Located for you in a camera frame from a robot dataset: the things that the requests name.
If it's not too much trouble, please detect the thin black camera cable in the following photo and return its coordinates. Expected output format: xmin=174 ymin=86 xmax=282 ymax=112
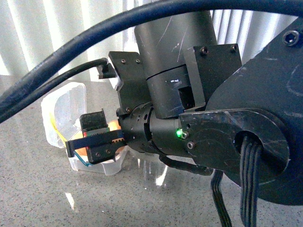
xmin=0 ymin=58 xmax=116 ymax=123

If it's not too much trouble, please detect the yellow blue rubber band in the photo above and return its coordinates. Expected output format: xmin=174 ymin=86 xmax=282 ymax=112
xmin=49 ymin=113 xmax=93 ymax=167

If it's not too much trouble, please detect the black flat ribbon cable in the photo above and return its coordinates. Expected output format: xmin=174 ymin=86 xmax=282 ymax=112
xmin=210 ymin=134 xmax=263 ymax=227

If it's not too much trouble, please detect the clear plastic egg box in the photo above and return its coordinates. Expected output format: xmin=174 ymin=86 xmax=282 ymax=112
xmin=41 ymin=82 xmax=127 ymax=176

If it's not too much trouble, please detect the thick black cable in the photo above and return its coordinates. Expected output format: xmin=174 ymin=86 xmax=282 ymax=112
xmin=0 ymin=0 xmax=303 ymax=123

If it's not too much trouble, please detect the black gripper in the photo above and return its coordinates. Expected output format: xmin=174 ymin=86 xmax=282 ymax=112
xmin=66 ymin=103 xmax=180 ymax=165

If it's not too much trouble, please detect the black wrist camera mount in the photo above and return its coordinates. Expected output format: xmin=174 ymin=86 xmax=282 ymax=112
xmin=109 ymin=51 xmax=151 ymax=116

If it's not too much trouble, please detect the brown egg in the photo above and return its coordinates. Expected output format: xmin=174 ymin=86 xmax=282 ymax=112
xmin=71 ymin=120 xmax=121 ymax=156

